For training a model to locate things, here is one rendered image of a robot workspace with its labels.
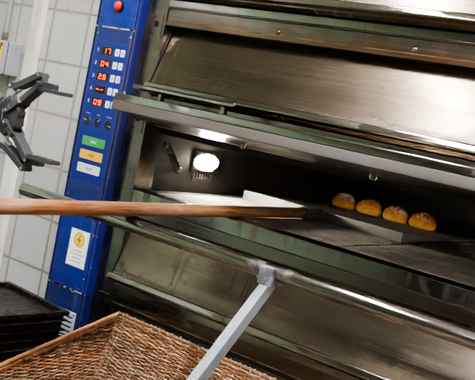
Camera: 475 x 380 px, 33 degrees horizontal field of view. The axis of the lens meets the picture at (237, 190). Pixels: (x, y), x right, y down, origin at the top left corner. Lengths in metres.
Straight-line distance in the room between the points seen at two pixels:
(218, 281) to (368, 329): 0.42
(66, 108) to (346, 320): 1.06
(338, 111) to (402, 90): 0.15
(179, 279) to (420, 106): 0.77
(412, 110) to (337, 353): 0.56
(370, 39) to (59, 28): 1.01
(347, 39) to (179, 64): 0.49
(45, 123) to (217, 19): 0.67
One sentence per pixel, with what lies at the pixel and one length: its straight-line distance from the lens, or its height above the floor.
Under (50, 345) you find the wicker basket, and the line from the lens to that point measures 2.09.
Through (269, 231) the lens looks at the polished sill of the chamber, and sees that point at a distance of 1.96.
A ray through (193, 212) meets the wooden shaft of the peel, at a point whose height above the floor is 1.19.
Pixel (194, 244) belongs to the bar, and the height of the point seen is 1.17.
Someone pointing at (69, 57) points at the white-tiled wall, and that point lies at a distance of 2.45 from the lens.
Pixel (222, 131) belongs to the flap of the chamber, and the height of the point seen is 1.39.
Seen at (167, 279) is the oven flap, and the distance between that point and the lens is 2.13.
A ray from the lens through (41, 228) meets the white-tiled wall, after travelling 2.48.
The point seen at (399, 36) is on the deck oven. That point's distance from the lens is 1.85.
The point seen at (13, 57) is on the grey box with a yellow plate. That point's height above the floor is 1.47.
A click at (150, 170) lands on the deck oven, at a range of 2.26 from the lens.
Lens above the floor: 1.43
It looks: 5 degrees down
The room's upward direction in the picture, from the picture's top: 12 degrees clockwise
